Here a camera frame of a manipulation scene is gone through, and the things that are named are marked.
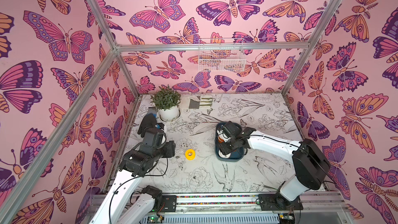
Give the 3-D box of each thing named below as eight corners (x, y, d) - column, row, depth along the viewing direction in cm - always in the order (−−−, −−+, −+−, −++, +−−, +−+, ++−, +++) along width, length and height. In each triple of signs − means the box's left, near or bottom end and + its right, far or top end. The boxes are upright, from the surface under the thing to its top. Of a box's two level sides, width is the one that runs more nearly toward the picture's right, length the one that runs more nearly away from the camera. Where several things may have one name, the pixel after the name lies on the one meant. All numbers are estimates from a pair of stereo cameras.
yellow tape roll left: (185, 159, 90) (184, 158, 88) (185, 150, 94) (185, 149, 92) (195, 159, 90) (194, 158, 88) (195, 150, 94) (195, 149, 92)
